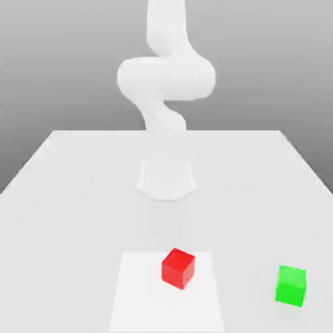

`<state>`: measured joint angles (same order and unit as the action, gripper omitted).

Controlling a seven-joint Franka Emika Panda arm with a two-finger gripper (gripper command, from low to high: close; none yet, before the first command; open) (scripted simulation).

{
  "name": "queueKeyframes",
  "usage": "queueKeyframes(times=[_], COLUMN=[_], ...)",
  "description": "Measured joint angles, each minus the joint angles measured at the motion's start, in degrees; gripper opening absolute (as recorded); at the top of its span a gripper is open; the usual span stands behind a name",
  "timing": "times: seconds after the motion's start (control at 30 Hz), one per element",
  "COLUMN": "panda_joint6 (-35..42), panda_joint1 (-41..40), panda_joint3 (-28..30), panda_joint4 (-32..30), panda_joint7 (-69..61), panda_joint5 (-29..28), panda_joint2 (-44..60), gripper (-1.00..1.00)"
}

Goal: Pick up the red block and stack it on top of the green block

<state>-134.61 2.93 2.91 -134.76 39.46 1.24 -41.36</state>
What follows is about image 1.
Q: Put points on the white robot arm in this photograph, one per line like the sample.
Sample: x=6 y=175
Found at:
x=166 y=78

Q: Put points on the small red cube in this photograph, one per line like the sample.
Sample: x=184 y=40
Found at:
x=177 y=269

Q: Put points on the small green cube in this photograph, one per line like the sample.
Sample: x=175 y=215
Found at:
x=290 y=286

